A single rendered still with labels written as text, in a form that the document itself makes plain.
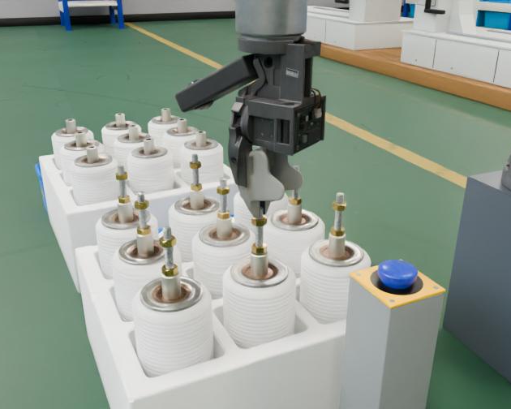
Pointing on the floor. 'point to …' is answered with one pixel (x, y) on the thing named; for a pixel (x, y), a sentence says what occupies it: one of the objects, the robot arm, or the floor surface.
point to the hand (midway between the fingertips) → (255, 204)
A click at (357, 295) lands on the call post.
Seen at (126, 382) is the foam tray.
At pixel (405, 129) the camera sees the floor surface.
